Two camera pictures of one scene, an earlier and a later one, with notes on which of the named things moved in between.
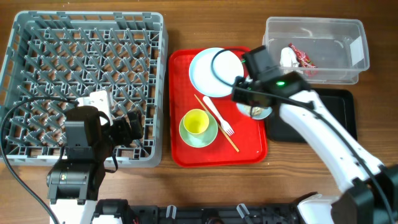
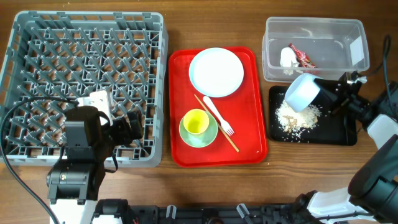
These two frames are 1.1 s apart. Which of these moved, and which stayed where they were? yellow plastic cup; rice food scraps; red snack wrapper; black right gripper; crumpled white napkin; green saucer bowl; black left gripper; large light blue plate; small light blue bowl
Moved: small light blue bowl; black right gripper; rice food scraps
Stayed: black left gripper; yellow plastic cup; large light blue plate; crumpled white napkin; red snack wrapper; green saucer bowl
